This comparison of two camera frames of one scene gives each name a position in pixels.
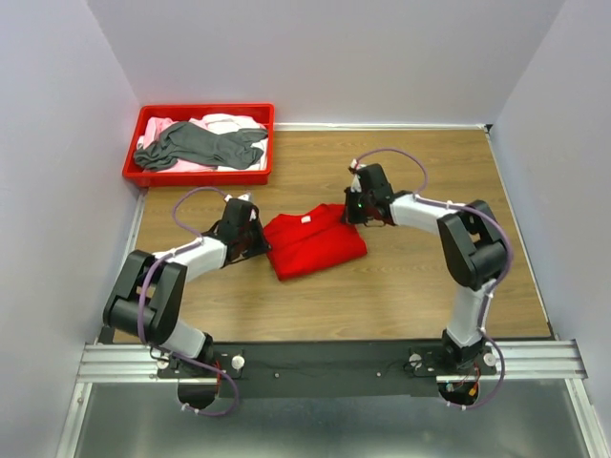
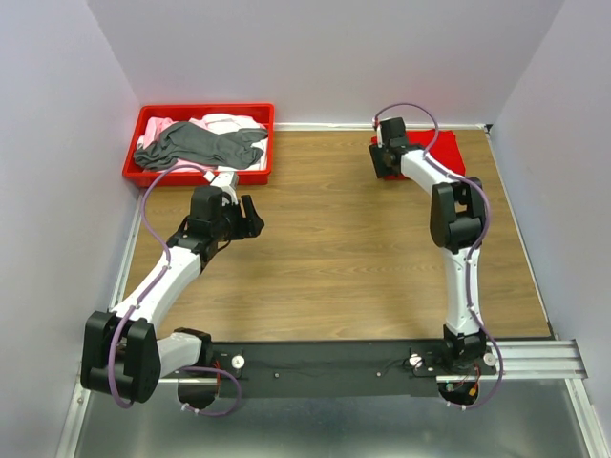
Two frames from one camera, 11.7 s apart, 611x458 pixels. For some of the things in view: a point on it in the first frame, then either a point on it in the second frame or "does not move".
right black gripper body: (356, 210) → (378, 161)
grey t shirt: (201, 147) does not move
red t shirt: (302, 242) → (445, 149)
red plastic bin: (263, 113) does not move
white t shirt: (225, 122) does not move
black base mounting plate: (322, 370) does not move
